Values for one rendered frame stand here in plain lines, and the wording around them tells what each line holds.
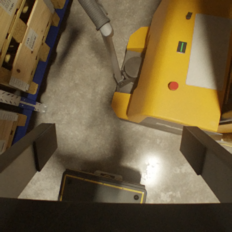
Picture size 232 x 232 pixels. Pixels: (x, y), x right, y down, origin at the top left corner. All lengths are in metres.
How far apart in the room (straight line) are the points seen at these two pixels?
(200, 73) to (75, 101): 1.29
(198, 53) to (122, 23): 1.30
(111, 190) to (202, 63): 1.08
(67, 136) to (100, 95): 0.55
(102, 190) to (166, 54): 1.08
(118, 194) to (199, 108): 0.92
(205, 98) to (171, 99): 0.15
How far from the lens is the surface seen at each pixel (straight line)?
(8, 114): 1.51
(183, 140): 0.17
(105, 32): 0.44
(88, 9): 0.45
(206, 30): 0.98
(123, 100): 1.33
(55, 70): 2.00
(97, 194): 1.45
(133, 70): 1.31
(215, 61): 0.91
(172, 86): 0.78
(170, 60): 0.86
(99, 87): 1.77
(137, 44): 1.51
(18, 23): 1.47
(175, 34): 0.93
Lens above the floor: 1.65
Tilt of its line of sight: 80 degrees down
